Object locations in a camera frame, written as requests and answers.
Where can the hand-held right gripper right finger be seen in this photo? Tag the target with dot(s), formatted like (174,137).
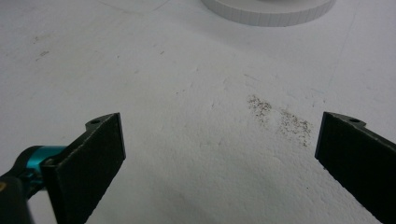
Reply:
(358,161)

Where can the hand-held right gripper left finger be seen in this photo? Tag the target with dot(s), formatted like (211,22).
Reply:
(84,168)

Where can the white round ribbed tray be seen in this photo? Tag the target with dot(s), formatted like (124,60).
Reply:
(267,12)

